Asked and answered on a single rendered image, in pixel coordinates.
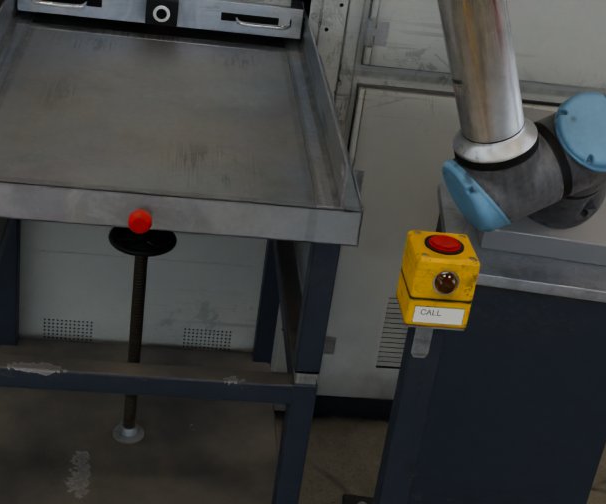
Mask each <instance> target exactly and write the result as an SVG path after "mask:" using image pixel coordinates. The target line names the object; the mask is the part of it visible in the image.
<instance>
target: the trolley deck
mask: <svg viewBox="0 0 606 504"><path fill-rule="evenodd" d="M319 58H320V62H321V66H322V69H323V73H324V77H325V80H326V84H327V88H328V91H329V95H330V98H331V102H332V106H333V109H334V113H335V117H336V120H337V124H338V128H339V131H340V135H341V139H342V142H343V146H344V150H345V153H346V157H347V161H348V164H349V167H348V173H347V179H346V185H345V192H344V198H343V201H344V205H345V210H337V209H325V208H317V205H316V200H315V195H314V190H313V185H312V180H311V175H310V170H309V165H308V159H307V154H306V149H305V144H304V139H303V134H302V129H301V124H300V119H299V114H298V109H297V104H296V99H295V94H294V88H293V83H292V78H291V73H290V68H289V63H288V58H287V53H278V52H268V51H258V50H248V49H238V48H229V47H219V46H209V45H199V44H189V43H180V42H170V41H160V40H150V39H140V38H130V37H121V36H111V35H101V34H91V33H81V32H72V31H62V30H52V29H42V28H32V27H29V29H28V31H27V33H26V35H25V37H24V40H23V42H22V44H21V46H20V48H19V51H18V53H17V55H16V57H15V59H14V62H13V64H12V66H11V68H10V70H9V73H8V75H7V77H6V79H5V81H4V84H3V86H2V88H1V90H0V218H9V219H21V220H33V221H46V222H58V223H71V224H83V225H96V226H108V227H120V228H129V226H128V218H129V215H130V214H131V212H133V211H134V210H137V209H140V208H142V209H144V210H146V211H147V212H149V214H150V215H151V217H152V225H151V228H150V229H149V230H158V231H170V232H183V233H195V234H207V235H220V236H232V237H245V238H257V239H270V240H282V241H294V242H307V243H319V244H332V245H344V246H357V247H358V242H359V236H360V231H361V225H362V219H363V213H364V207H363V204H362V200H361V197H360V193H359V190H358V186H357V182H356V179H355V175H354V172H353V168H352V164H351V161H350V157H349V154H348V150H347V147H346V143H345V139H344V136H343V132H342V129H341V125H340V121H339V118H338V114H337V111H336V107H335V104H334V100H333V96H332V93H331V89H330V86H329V82H328V78H327V75H326V71H325V68H324V64H323V61H322V57H321V55H319Z"/></svg>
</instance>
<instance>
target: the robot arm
mask: <svg viewBox="0 0 606 504"><path fill-rule="evenodd" d="M437 2H438V7H439V12H440V18H441V23H442V29H443V34H444V40H445V45H446V50H447V56H448V61H449V67H450V72H451V77H452V83H453V88H454V94H455V99H456V105H457V110H458V115H459V121H460V126H461V128H460V129H459V130H458V131H457V133H456V134H455V136H454V138H453V149H454V154H455V158H453V159H451V158H450V159H448V160H447V162H445V163H444V164H443V166H442V175H443V178H444V181H445V184H446V186H447V189H448V191H449V193H450V195H451V197H452V198H453V200H454V202H455V204H456V205H457V207H458V208H459V210H460V211H461V213H462V214H463V215H464V217H465V218H466V219H467V220H468V221H469V222H470V223H471V224H472V225H473V226H474V227H475V228H476V229H478V230H480V231H483V232H490V231H493V230H496V229H498V228H501V227H503V226H509V225H511V223H512V222H515V221H517V220H519V219H521V218H523V217H525V216H527V217H528V218H529V219H531V220H532V221H534V222H536V223H538V224H540V225H542V226H545V227H549V228H556V229H565V228H571V227H575V226H578V225H580V224H582V223H584V222H585V221H587V220H588V219H590V218H591V217H592V216H593V215H594V214H595V213H596V211H597V210H598V209H599V208H600V206H601V205H602V203H603V201H604V199H605V197H606V96H605V95H603V94H601V93H597V92H583V93H579V94H576V95H574V96H572V97H570V98H569V99H567V100H566V101H564V102H563V103H562V104H561V105H560V106H559V108H558V110H557V112H555V113H554V114H552V115H549V116H547V117H545V118H543V119H540V120H538V121H536V122H534V123H533V122H532V121H531V120H530V119H528V118H526V117H524V113H523V107H522V100H521V93H520V86H519V79H518V72H517V65H516V58H515V51H514V44H513V37H512V30H511V23H510V16H509V9H508V2H507V0H437Z"/></svg>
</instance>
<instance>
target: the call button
mask: <svg viewBox="0 0 606 504"><path fill-rule="evenodd" d="M429 244H430V245H431V246H432V247H434V248H436V249H438V250H441V251H446V252H453V251H457V250H459V249H460V243H459V242H458V241H457V240H456V239H454V238H452V237H450V236H446V235H435V236H433V237H431V238H430V239H429Z"/></svg>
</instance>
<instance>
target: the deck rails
mask: <svg viewBox="0 0 606 504"><path fill-rule="evenodd" d="M28 29H29V25H24V24H14V23H12V0H4V2H3V3H2V5H1V7H0V90H1V88H2V86H3V84H4V81H5V79H6V77H7V75H8V73H9V70H10V68H11V66H12V64H13V62H14V59H15V57H16V55H17V53H18V51H19V48H20V46H21V44H22V42H23V40H24V37H25V35H26V33H27V31H28ZM287 58H288V63H289V68H290V73H291V78H292V83H293V88H294V94H295V99H296V104H297V109H298V114H299V119H300V124H301V129H302V134H303V139H304V144H305V149H306V154H307V159H308V165H309V170H310V175H311V180H312V185H313V190H314V195H315V200H316V205H317V208H325V209H337V210H345V205H344V201H343V198H344V192H345V185H346V179H347V173H348V167H349V164H348V161H347V157H346V153H345V150H344V146H343V142H342V139H341V135H340V131H339V128H338V124H337V120H336V117H335V113H334V109H333V106H332V102H331V98H330V95H329V91H328V88H327V84H326V80H325V77H324V73H323V69H322V66H321V62H320V58H319V55H318V51H317V47H316V44H315V40H314V36H313V33H312V29H311V25H310V22H309V20H308V21H307V28H306V36H305V43H304V50H303V53H298V52H288V51H287ZM343 167H344V174H343Z"/></svg>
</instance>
